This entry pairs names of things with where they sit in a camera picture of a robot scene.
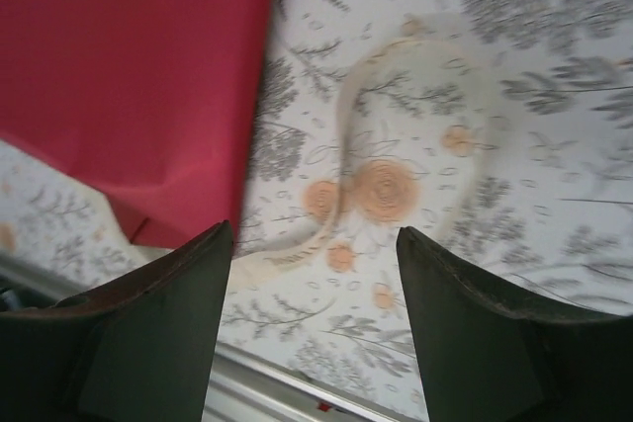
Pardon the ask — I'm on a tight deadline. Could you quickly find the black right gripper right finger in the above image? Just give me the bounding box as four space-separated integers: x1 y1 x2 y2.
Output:
397 226 633 422

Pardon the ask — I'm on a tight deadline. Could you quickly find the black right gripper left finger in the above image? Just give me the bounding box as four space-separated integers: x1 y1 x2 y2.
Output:
0 220 234 422

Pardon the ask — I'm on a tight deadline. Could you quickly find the cream ribbon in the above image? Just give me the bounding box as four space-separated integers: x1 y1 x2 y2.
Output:
231 14 500 290

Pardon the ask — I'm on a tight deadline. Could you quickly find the dark red wrapping paper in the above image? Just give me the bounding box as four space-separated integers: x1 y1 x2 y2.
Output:
0 0 281 249

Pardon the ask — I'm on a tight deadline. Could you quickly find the floral patterned tablecloth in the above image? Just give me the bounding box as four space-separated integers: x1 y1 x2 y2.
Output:
0 0 633 422

